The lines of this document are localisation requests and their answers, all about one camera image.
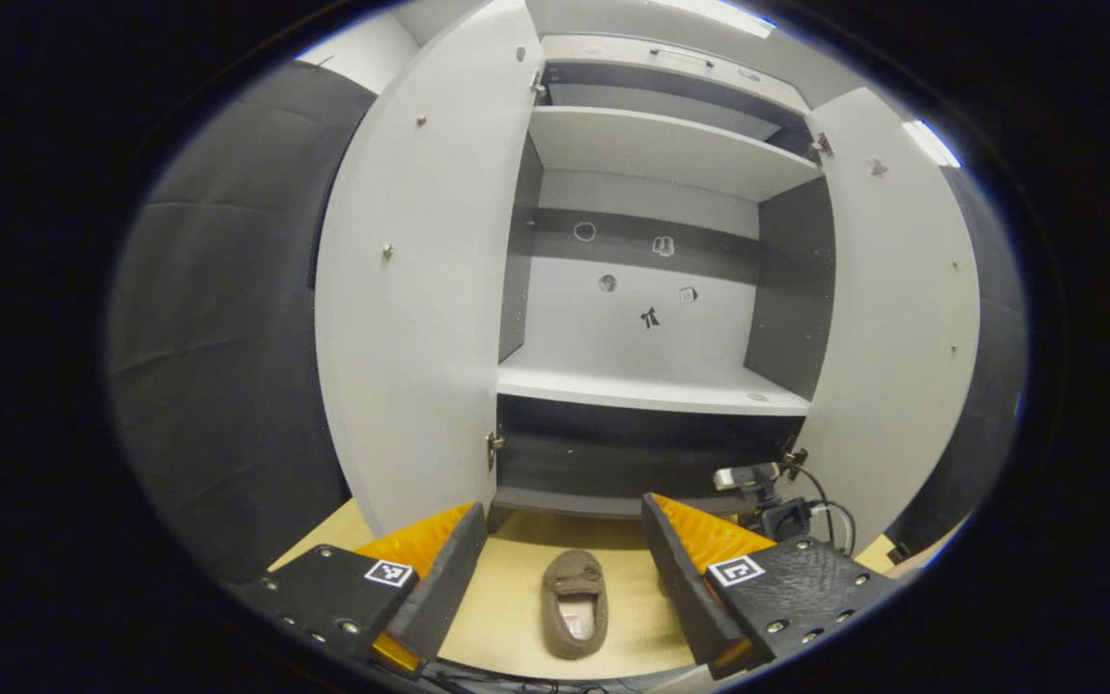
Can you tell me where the white grey shoe cabinet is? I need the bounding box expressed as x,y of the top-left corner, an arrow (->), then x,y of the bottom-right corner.
492,34 -> 840,521

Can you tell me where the grey cabinet drawer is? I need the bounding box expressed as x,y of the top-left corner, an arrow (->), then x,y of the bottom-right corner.
541,34 -> 816,113

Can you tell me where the black backdrop cloth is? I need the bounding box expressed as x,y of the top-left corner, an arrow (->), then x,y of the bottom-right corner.
107,60 -> 1028,584

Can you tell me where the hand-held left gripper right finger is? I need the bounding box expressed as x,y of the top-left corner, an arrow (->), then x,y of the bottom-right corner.
640,494 -> 900,682

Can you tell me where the white cabinet shelf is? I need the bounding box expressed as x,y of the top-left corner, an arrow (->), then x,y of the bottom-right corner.
497,347 -> 811,417
528,104 -> 824,203

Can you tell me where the black webcam cable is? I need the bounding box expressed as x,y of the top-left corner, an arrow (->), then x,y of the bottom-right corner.
799,467 -> 858,558

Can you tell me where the brown fuzzy shoe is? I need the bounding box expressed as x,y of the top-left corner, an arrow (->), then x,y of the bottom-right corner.
542,549 -> 610,662

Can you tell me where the small webcam on mount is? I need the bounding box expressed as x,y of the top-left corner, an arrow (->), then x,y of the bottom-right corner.
713,462 -> 812,544

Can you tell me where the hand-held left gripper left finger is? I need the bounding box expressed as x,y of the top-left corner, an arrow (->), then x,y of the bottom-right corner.
235,501 -> 490,678

